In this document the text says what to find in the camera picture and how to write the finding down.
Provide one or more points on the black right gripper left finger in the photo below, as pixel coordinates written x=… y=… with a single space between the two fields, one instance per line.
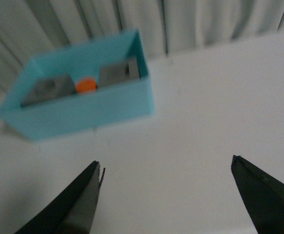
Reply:
x=73 y=210

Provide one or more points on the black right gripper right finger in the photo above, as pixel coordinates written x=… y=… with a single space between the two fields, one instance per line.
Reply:
x=262 y=195

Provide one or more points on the orange cylinder with white numbers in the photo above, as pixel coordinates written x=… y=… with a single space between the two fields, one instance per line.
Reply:
x=86 y=85

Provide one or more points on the gray cube with round hole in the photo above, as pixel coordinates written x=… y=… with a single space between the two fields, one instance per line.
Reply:
x=48 y=89

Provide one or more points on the white pleated curtain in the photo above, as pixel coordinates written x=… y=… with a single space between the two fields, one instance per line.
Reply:
x=28 y=27

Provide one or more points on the light blue plastic box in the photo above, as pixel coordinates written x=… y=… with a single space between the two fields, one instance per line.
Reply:
x=76 y=113

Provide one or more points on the gray cube with square hole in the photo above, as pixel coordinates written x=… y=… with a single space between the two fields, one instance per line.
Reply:
x=120 y=72

